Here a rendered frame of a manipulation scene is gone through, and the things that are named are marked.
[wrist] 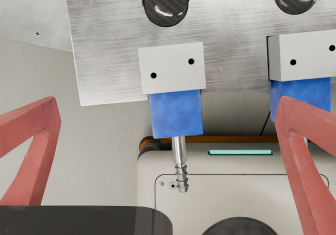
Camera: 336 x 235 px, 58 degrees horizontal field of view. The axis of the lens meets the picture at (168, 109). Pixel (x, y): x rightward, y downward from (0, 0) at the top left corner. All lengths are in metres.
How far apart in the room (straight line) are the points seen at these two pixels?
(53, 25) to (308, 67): 0.24
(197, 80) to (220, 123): 0.92
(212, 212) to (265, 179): 0.18
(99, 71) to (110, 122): 0.90
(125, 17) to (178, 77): 0.07
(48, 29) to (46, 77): 0.87
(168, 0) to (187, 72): 0.07
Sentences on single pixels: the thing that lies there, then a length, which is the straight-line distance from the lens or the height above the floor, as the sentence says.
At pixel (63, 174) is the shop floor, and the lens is 1.26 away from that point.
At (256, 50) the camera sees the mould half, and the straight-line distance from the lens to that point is 0.27.
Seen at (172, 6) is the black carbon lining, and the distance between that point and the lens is 0.27.
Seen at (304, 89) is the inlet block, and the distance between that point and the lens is 0.27.
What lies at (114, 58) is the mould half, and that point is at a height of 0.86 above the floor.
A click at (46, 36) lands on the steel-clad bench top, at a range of 0.34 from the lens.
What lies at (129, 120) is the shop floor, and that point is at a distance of 1.15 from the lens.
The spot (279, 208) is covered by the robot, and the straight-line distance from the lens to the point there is 1.00.
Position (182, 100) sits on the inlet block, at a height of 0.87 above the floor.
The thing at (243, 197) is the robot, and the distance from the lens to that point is 0.95.
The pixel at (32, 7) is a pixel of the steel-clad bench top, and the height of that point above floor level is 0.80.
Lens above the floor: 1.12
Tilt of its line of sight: 81 degrees down
